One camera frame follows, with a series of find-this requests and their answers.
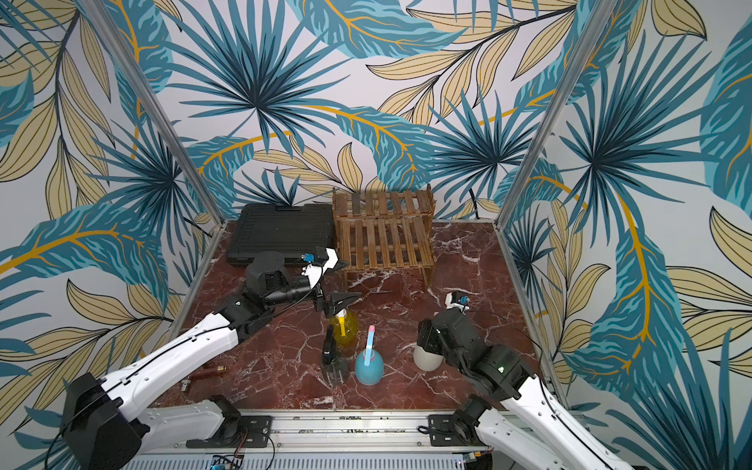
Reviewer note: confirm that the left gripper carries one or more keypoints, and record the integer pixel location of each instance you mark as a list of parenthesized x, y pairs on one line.
[(331, 305)]

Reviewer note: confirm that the yellow spray bottle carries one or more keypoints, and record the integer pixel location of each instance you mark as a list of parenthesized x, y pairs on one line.
[(346, 329)]

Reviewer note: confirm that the wooden two-tier shelf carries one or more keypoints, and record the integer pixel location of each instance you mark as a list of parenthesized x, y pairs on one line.
[(378, 231)]

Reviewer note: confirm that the black clear spray bottle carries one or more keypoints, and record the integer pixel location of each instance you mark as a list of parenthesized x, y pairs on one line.
[(334, 367)]

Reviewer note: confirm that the white pink spray bottle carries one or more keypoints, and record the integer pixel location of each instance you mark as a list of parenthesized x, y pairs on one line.
[(426, 361)]

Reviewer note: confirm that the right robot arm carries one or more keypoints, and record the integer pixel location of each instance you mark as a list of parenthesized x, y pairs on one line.
[(513, 411)]

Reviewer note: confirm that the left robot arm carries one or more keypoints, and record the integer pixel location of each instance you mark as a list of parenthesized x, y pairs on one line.
[(107, 421)]

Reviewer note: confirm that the black plastic tool case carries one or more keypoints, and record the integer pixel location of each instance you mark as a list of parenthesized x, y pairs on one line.
[(290, 231)]

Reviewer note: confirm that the teal round spray bottle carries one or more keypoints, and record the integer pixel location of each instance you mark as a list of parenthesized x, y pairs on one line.
[(370, 366)]

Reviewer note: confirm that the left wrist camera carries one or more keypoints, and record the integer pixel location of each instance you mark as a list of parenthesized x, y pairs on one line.
[(315, 263)]

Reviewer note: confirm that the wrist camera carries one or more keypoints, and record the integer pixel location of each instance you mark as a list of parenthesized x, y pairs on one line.
[(315, 263), (457, 300)]

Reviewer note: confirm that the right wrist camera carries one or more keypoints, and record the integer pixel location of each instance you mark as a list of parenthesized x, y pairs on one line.
[(457, 300)]

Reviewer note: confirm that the brass brown hose nozzle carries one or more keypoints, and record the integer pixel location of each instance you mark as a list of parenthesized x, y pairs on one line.
[(206, 373)]

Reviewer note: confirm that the aluminium front rail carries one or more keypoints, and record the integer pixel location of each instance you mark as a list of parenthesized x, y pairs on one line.
[(395, 431)]

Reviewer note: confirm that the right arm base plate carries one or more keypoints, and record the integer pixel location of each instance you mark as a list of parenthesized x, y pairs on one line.
[(449, 430)]

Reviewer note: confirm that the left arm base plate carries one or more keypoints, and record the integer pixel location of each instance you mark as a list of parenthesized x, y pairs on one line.
[(245, 431)]

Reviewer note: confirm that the left corner aluminium post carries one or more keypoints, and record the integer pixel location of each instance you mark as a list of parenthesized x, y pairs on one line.
[(116, 44)]

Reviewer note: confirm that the corner aluminium post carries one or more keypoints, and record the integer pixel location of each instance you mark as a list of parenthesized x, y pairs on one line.
[(116, 44), (602, 10)]

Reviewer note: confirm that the right corner aluminium post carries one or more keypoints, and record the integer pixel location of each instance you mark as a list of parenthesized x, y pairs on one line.
[(602, 10)]

